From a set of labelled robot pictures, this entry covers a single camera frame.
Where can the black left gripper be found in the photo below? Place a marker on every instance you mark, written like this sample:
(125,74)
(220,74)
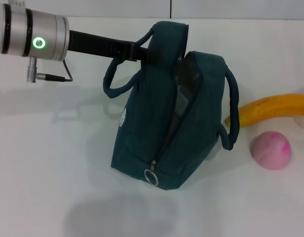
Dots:
(92,43)

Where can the dark teal lunch bag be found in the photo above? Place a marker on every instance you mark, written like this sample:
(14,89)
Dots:
(146,128)

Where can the yellow banana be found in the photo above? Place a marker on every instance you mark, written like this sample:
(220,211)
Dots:
(273,108)

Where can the pink peach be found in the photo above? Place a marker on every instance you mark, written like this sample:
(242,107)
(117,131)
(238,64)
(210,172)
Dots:
(271,153)

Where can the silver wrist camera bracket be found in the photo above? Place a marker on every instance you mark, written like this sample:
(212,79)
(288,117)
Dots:
(17,3)

